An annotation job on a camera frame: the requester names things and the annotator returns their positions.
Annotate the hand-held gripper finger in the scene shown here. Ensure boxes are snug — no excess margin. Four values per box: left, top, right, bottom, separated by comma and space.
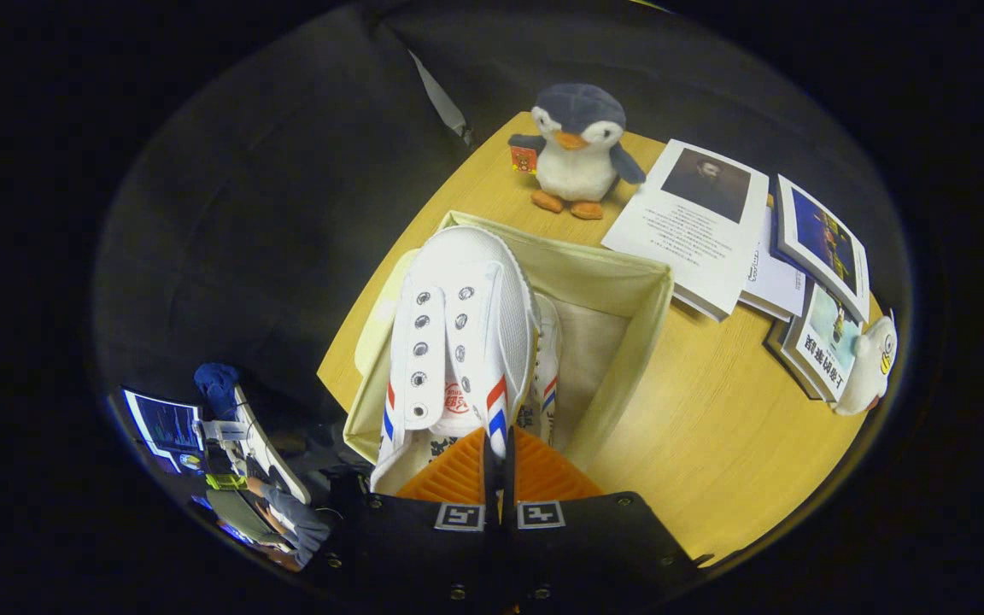
304, 427, 501, 612
501, 427, 711, 612

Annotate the white stand device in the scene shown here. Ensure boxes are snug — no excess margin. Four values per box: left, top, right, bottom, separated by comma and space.
202, 384, 312, 505

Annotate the white canvas shoe striped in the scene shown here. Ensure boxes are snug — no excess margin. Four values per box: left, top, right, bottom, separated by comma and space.
370, 225, 542, 496
518, 293, 563, 449

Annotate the blue cloth object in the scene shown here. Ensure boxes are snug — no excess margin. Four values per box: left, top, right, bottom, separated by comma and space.
193, 362, 242, 421

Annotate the white paper booklet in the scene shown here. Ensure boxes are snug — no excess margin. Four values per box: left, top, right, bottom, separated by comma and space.
738, 205, 807, 321

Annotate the white duck plush toy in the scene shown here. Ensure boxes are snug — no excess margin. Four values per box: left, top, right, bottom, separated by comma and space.
834, 312, 899, 417

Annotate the portrait cover book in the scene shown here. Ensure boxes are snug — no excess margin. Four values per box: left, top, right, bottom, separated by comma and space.
600, 139, 770, 323

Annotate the computer monitor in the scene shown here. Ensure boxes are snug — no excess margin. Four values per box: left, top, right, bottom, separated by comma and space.
120, 387, 207, 476

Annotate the penguin plush toy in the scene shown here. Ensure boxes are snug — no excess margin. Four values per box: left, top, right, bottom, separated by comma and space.
507, 83, 647, 221

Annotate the beige fabric storage box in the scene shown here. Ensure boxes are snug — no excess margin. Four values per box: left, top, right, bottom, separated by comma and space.
343, 210, 675, 471

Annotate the pale green cover book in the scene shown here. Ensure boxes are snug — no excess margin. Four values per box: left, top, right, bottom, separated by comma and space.
764, 282, 864, 402

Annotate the blue picture cover book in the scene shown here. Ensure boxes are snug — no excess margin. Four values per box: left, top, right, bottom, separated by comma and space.
774, 175, 871, 325

